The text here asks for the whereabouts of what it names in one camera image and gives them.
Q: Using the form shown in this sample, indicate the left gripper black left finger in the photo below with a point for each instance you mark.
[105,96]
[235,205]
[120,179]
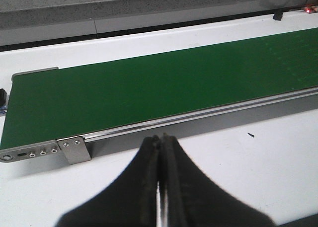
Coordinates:
[129,201]

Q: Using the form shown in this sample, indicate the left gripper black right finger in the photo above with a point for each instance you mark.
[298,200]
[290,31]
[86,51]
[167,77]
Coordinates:
[190,199]

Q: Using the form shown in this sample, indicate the steel conveyor end plate left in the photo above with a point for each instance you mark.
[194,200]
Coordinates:
[29,151]

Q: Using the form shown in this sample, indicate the green conveyor belt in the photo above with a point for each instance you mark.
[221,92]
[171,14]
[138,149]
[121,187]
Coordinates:
[62,103]

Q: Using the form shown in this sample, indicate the far left steel end plate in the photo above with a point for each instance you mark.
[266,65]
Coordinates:
[33,71]

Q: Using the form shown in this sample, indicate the black sensor block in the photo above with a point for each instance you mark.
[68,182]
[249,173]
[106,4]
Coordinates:
[278,15]

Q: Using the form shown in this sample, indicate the left grey stone slab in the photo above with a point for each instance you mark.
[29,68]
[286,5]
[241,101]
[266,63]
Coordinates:
[20,13]

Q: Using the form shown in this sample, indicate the small red led circuit board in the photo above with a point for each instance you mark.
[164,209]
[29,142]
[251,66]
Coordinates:
[311,9]

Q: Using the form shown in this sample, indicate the aluminium conveyor side rail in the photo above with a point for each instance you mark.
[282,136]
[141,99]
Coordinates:
[194,115]

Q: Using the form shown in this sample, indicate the steel conveyor bracket left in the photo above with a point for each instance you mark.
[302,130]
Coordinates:
[74,149]

